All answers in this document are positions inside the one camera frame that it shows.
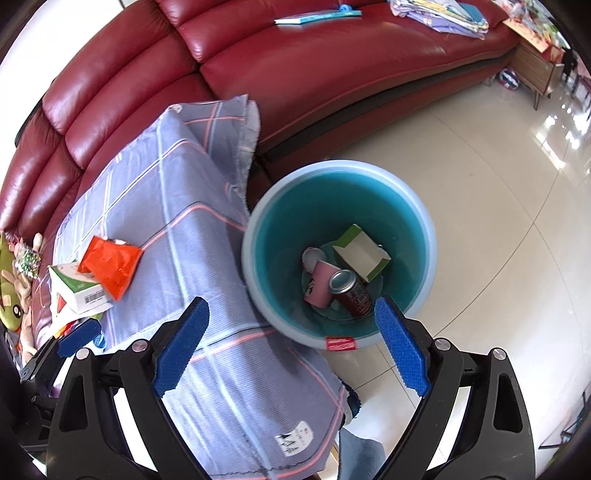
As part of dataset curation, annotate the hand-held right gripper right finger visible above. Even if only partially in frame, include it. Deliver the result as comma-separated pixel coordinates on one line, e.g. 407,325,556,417
374,295,536,480

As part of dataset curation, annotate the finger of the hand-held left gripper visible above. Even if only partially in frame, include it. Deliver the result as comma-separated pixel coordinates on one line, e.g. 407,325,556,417
19,319,102,384

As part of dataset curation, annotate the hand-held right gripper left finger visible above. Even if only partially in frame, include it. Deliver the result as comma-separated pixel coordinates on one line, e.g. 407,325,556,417
46,296,213,480

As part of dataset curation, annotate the light blue trash bin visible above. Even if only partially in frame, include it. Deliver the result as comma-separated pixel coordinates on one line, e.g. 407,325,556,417
241,160,437,352

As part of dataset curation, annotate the white box with green print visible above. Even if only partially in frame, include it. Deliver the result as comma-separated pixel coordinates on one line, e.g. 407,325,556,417
47,262,115,324

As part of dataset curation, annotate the dark red drink can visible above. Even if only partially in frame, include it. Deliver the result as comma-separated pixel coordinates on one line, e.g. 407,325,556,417
329,269,374,319

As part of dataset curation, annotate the green plush toy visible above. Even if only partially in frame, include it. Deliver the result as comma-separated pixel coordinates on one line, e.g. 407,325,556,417
0,231,28,333

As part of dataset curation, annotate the orange snack packet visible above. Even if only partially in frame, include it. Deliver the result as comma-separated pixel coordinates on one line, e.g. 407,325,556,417
78,235,144,302

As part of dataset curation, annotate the bag of glitter beads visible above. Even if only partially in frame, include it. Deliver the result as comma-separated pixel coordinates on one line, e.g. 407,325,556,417
15,244,43,280

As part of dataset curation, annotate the green and white carton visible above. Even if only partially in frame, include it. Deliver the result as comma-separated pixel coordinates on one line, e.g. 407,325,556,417
332,224,391,283

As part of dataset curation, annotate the pink paper cup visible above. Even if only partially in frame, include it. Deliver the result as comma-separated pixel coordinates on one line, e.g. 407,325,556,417
303,260,340,308

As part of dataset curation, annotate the person's leg in jeans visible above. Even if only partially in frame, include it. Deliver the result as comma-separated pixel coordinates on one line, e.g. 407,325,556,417
337,383,386,480

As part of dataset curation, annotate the grey plaid cloth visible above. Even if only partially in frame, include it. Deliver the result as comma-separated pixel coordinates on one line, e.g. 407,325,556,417
39,95,349,478

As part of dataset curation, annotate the colourful ball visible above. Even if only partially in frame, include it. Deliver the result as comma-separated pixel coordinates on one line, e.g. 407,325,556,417
495,67,522,93

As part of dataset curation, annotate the red leather sofa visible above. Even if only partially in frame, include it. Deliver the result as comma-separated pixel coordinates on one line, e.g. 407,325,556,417
0,0,522,352

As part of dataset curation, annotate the wooden cabinet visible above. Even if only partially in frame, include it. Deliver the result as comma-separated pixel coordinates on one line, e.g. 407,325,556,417
503,18,566,112

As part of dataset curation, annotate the stack of folded cloths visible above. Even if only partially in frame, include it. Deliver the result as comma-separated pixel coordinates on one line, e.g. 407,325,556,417
388,0,490,34

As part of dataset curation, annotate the teal book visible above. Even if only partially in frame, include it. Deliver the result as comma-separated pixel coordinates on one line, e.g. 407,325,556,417
274,8,363,25

